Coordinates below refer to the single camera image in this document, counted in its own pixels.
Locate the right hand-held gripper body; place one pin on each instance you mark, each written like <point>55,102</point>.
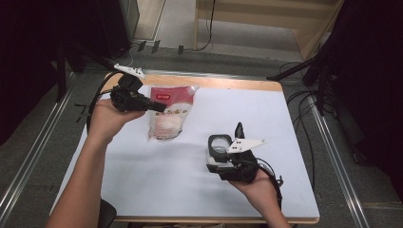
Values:
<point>239,164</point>

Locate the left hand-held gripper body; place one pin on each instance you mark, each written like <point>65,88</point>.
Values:
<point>128,96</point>

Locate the white pouch with red label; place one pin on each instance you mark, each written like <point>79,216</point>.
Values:
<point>169,117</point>

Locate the person's left hand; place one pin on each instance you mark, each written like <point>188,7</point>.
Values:
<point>107,120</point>

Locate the person's right hand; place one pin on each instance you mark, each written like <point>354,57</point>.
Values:
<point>256,193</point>

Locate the small black floor block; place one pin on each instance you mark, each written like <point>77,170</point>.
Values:
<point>180,49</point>
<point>155,46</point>
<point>141,46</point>

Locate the white table sheet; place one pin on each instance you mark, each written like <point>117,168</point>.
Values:
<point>190,190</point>

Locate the black metal stand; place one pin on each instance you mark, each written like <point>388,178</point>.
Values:
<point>63,60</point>
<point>304,68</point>

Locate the grey cabinet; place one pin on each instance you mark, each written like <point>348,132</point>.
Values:
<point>130,15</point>

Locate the black curtain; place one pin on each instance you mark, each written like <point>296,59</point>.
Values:
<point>47,31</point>
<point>374,79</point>

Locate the black stool seat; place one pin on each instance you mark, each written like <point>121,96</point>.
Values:
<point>107,213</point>

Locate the wooden shelf unit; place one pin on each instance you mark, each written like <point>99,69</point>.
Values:
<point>253,19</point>

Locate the metal floor rail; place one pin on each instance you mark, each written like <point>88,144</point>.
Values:
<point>34,152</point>
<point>339,164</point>

